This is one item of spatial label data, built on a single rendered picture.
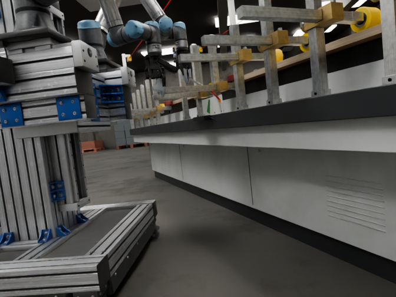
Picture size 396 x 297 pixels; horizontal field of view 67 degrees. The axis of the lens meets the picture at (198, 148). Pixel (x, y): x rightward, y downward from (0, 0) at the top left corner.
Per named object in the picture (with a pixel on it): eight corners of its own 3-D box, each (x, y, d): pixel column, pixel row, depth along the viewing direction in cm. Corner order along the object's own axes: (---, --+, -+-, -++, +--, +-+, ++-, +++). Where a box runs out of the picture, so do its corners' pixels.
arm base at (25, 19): (3, 36, 106) (-1, 7, 105) (31, 47, 121) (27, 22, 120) (43, 30, 104) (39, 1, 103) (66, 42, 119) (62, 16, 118)
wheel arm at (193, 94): (154, 101, 174) (153, 93, 173) (152, 102, 177) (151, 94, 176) (220, 96, 190) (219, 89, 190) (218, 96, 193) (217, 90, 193)
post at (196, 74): (200, 120, 189) (191, 43, 186) (198, 120, 193) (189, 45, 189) (205, 119, 191) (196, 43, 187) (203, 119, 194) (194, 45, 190)
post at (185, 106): (185, 119, 213) (177, 55, 209) (182, 120, 217) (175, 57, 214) (190, 119, 214) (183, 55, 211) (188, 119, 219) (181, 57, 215)
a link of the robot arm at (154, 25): (138, 23, 146) (150, 26, 153) (141, 46, 147) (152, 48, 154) (151, 18, 142) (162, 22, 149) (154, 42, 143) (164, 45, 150)
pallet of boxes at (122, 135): (152, 144, 1376) (148, 115, 1366) (147, 146, 1285) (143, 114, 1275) (124, 147, 1390) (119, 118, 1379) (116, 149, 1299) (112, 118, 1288)
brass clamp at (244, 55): (241, 60, 134) (240, 48, 134) (227, 66, 147) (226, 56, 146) (253, 59, 137) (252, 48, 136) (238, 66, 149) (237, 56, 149)
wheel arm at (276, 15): (243, 16, 81) (242, 2, 80) (236, 20, 84) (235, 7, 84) (371, 21, 100) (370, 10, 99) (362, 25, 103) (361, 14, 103)
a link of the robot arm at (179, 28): (170, 26, 185) (184, 25, 186) (172, 43, 186) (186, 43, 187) (172, 21, 177) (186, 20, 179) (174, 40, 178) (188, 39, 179)
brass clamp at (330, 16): (330, 18, 88) (329, 0, 88) (299, 33, 101) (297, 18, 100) (345, 19, 91) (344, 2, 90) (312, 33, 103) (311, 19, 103)
